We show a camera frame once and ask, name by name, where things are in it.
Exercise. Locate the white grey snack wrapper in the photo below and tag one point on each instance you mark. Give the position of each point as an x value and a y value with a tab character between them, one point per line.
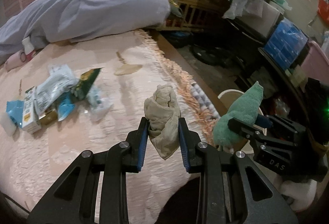
60	80

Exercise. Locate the blue plastic drawer box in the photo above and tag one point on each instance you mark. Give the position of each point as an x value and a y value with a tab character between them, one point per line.
286	43

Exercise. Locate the green towel cloth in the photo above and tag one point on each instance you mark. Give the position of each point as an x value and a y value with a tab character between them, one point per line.
245	109

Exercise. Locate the gloved right hand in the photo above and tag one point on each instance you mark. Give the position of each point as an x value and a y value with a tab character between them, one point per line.
302	194

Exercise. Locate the grey blue duvet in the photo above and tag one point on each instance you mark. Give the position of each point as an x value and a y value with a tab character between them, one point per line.
48	21

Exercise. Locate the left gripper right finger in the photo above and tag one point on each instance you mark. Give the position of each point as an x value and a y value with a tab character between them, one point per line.
232	188

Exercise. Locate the clear plastic wrapper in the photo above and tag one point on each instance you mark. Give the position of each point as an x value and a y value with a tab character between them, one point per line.
99	104

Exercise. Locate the pink thermos bottle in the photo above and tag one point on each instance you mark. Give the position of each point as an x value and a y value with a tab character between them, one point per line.
16	60

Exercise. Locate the white pink-label drink bottle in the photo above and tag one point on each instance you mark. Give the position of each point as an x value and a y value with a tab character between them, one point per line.
29	49

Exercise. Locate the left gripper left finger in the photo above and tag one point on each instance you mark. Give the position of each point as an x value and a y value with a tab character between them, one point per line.
72	197

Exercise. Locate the white sponge block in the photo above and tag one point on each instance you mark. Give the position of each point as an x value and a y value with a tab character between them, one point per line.
7	124

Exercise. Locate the light blue milk-candy wrapper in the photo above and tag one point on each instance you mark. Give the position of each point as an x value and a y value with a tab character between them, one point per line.
65	106

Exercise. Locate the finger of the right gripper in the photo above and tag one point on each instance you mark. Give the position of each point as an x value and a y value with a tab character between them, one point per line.
244	130
262	120

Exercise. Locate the dark green snack bag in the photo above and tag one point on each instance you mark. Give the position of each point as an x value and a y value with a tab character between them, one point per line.
85	83

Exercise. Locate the pink plastic storage tub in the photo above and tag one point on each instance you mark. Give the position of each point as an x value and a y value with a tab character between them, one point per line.
316	64

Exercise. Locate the wooden bed frame rail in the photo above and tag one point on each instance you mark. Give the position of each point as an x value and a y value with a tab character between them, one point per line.
171	53

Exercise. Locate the green white milk carton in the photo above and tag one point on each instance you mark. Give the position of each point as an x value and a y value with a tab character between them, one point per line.
30	122

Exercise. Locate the blue snack bag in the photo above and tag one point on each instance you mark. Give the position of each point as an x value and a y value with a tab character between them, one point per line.
15	111

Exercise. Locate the cream plastic trash bin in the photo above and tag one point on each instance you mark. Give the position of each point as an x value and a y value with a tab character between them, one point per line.
228	97

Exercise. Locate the dark wooden side table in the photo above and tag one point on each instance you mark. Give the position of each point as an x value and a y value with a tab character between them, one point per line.
258	65

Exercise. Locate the white appliance box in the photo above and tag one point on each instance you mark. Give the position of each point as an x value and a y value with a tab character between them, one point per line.
269	19

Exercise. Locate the beige cloth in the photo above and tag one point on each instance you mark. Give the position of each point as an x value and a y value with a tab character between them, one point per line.
163	112

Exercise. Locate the grey striped blanket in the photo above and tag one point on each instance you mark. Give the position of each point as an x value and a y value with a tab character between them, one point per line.
203	100

